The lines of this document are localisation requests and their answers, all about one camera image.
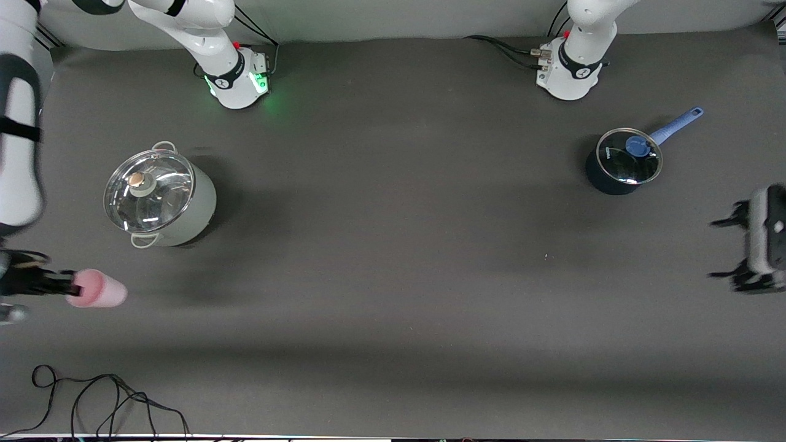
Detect black arm base cable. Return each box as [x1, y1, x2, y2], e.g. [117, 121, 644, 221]
[463, 34, 548, 70]
[194, 9, 281, 81]

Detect dark blue saucepan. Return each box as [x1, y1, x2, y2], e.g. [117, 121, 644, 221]
[585, 107, 704, 196]

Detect pink plastic cup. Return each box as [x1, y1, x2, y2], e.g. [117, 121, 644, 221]
[65, 268, 129, 308]

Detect glass lid blue knob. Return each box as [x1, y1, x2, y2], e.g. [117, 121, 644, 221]
[596, 127, 664, 185]

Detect black right arm base cable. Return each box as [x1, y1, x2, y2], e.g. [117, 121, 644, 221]
[194, 9, 281, 81]

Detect grey-green cooking pot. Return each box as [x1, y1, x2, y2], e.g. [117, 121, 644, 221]
[103, 141, 217, 249]

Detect thin black looped cable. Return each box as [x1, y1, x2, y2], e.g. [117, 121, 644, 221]
[0, 364, 192, 440]

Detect black left arm base cable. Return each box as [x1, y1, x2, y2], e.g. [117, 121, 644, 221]
[463, 34, 548, 70]

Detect glass pot lid brass knob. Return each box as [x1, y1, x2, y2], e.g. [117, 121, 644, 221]
[103, 149, 195, 235]

